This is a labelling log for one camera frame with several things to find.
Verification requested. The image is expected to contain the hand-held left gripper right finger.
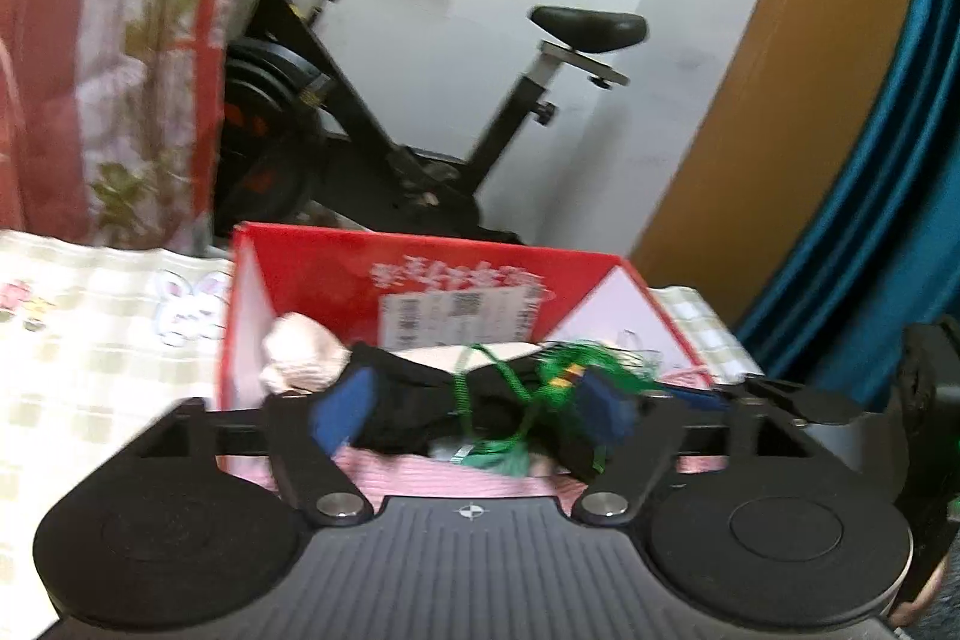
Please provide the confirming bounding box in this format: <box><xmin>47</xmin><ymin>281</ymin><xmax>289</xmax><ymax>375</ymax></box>
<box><xmin>572</xmin><ymin>376</ymin><xmax>816</xmax><ymax>528</ymax></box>

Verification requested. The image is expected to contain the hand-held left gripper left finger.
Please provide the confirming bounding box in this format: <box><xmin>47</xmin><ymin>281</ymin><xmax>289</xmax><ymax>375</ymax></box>
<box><xmin>131</xmin><ymin>366</ymin><xmax>381</xmax><ymax>528</ymax></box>

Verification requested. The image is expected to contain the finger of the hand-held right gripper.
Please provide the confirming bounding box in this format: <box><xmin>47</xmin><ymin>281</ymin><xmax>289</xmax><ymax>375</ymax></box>
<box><xmin>722</xmin><ymin>374</ymin><xmax>872</xmax><ymax>429</ymax></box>

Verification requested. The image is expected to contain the green tasselled net pouch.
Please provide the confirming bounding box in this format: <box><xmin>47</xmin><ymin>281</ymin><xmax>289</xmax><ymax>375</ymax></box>
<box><xmin>450</xmin><ymin>340</ymin><xmax>661</xmax><ymax>476</ymax></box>

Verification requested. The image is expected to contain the cream fluffy cloth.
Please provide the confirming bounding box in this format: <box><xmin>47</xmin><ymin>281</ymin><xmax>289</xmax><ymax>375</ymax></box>
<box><xmin>259</xmin><ymin>312</ymin><xmax>353</xmax><ymax>397</ymax></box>

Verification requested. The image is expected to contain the black knitted cloth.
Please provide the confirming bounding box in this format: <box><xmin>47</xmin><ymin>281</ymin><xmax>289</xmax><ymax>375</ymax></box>
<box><xmin>330</xmin><ymin>340</ymin><xmax>601</xmax><ymax>461</ymax></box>

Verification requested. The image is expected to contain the pink knitted cloth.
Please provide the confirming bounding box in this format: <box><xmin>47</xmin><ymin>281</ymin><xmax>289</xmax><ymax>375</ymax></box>
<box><xmin>330</xmin><ymin>445</ymin><xmax>728</xmax><ymax>500</ymax></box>

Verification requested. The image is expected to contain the red strawberry print cardboard box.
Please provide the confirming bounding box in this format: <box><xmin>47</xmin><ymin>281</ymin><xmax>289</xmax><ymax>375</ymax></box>
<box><xmin>217</xmin><ymin>221</ymin><xmax>721</xmax><ymax>483</ymax></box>

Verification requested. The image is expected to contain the person's right hand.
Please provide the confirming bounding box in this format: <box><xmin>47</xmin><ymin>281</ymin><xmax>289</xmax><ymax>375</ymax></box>
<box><xmin>892</xmin><ymin>554</ymin><xmax>960</xmax><ymax>630</ymax></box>

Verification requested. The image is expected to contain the blue curtain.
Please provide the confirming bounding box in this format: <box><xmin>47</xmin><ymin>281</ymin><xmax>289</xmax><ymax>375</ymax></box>
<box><xmin>731</xmin><ymin>0</ymin><xmax>960</xmax><ymax>386</ymax></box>

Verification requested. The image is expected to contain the green checked tablecloth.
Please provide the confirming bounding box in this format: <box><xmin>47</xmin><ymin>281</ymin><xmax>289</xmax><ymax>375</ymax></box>
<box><xmin>0</xmin><ymin>227</ymin><xmax>766</xmax><ymax>611</ymax></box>

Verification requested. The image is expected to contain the black exercise bike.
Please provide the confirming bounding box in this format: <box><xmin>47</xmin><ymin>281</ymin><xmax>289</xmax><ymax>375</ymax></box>
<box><xmin>214</xmin><ymin>0</ymin><xmax>650</xmax><ymax>247</ymax></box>

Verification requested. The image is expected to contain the wooden door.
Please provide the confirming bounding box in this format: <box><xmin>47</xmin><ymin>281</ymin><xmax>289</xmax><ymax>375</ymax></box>
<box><xmin>626</xmin><ymin>0</ymin><xmax>938</xmax><ymax>311</ymax></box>

